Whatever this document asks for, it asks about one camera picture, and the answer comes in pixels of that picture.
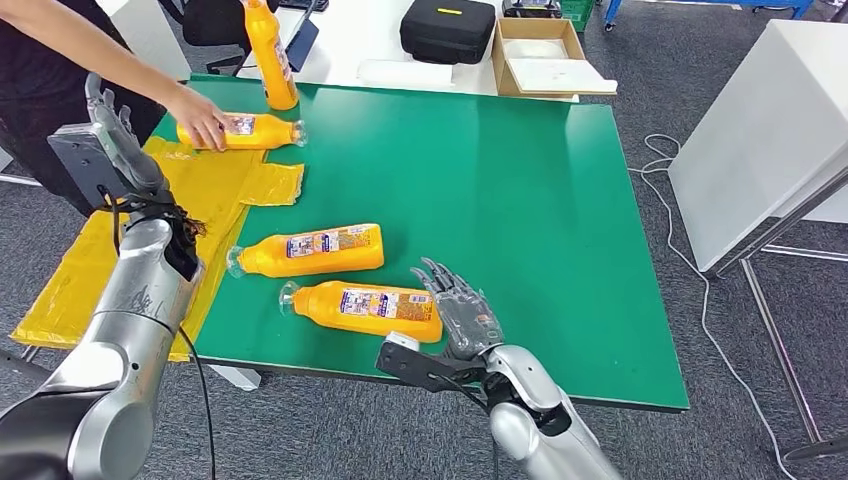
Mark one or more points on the black office chair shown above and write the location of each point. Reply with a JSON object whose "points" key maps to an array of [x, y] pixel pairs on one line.
{"points": [[212, 20]]}

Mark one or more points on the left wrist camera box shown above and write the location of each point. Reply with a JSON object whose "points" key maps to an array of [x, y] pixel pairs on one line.
{"points": [[83, 166]]}

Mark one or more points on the white foam insert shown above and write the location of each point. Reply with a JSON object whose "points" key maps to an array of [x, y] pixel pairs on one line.
{"points": [[563, 73]]}

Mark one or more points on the white floor bar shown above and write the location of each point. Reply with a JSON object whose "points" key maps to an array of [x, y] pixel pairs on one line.
{"points": [[20, 180]]}

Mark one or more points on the person's forearm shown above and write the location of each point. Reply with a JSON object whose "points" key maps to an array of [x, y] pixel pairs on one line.
{"points": [[86, 56]]}

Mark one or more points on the orange labelled plastic bottle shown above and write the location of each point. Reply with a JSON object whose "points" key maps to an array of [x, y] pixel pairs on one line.
{"points": [[272, 132], [331, 258], [272, 66], [318, 311]]}

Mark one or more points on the white panel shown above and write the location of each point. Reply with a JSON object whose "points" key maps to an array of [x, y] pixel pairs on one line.
{"points": [[152, 33]]}

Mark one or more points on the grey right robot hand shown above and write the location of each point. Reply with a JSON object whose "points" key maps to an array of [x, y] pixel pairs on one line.
{"points": [[467, 318]]}

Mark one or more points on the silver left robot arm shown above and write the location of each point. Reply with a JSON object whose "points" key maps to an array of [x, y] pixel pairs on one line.
{"points": [[139, 298]]}

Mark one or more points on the person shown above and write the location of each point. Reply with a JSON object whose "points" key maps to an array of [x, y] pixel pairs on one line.
{"points": [[40, 112]]}

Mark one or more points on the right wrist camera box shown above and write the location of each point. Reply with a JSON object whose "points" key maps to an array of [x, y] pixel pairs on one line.
{"points": [[411, 364]]}

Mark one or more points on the green plastic crate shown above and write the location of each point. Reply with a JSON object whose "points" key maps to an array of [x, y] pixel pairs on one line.
{"points": [[576, 12]]}

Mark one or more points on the white cabinet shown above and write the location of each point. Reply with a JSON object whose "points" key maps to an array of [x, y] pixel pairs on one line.
{"points": [[762, 132]]}

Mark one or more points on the yellow plastic sheet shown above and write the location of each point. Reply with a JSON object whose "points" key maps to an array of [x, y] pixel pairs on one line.
{"points": [[218, 189]]}

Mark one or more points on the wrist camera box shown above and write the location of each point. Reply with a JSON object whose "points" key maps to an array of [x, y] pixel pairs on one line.
{"points": [[83, 166], [411, 364]]}

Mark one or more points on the dark metal bar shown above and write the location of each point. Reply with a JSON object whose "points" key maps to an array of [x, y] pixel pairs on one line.
{"points": [[20, 364]]}

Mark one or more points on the black carrying case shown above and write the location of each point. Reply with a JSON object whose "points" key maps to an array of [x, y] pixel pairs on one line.
{"points": [[447, 32]]}

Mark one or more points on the black keyboard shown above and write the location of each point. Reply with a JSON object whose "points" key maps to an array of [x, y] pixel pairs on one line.
{"points": [[308, 4]]}

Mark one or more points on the white table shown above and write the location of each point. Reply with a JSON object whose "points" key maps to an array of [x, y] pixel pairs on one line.
{"points": [[358, 40]]}

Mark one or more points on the grey metal stand frame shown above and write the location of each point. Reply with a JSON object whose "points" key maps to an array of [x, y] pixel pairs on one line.
{"points": [[782, 222]]}

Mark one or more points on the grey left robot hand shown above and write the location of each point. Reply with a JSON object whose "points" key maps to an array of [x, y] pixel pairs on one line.
{"points": [[132, 156]]}

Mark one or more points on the person's hand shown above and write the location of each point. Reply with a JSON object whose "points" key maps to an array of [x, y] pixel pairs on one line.
{"points": [[199, 119]]}

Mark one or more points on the dark tablet screen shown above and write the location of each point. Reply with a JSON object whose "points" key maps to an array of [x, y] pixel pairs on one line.
{"points": [[303, 46]]}

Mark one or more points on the white table foot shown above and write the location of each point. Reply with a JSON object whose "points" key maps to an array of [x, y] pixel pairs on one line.
{"points": [[238, 378]]}

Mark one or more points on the blue metal rack frame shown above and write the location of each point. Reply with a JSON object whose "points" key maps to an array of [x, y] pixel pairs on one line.
{"points": [[613, 12]]}

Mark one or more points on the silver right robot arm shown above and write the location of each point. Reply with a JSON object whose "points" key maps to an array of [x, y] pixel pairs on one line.
{"points": [[543, 424]]}

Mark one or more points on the brown cardboard box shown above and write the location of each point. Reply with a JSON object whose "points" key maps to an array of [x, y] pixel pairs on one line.
{"points": [[536, 28]]}

